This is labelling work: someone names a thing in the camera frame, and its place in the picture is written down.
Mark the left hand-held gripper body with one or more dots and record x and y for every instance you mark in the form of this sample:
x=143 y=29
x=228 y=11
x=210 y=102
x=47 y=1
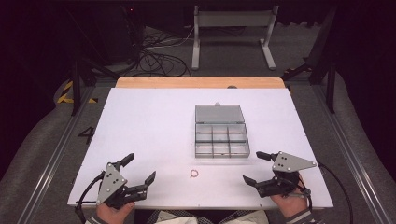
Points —
x=109 y=183

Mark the white board sheet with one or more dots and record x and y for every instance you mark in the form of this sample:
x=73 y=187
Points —
x=149 y=130

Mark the person's light clothing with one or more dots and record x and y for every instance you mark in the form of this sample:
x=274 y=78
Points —
x=174 y=218

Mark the white metal stand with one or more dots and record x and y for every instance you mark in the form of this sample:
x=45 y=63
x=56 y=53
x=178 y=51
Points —
x=233 y=19

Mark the clear plastic compartment box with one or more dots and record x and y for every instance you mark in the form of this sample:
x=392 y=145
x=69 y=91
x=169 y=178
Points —
x=221 y=130

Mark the wooden table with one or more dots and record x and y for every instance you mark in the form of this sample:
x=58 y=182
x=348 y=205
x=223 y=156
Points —
x=186 y=82

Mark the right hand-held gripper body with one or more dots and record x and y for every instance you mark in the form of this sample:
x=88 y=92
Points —
x=289 y=163

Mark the aluminium floor rail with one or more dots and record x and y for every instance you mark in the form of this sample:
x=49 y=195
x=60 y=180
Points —
x=53 y=155
x=348 y=149

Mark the person's left hand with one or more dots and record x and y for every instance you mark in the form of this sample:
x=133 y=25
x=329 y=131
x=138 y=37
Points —
x=112 y=214

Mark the person's right hand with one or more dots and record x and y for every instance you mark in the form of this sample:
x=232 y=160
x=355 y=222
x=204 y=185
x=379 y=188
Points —
x=289 y=203

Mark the yellow black floor tape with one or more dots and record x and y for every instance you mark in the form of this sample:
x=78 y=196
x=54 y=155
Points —
x=66 y=93

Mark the small rubber band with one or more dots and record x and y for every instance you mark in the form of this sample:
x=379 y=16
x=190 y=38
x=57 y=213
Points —
x=194 y=173

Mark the black metal stand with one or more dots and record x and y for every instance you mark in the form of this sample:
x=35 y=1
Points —
x=323 y=56
x=76 y=87

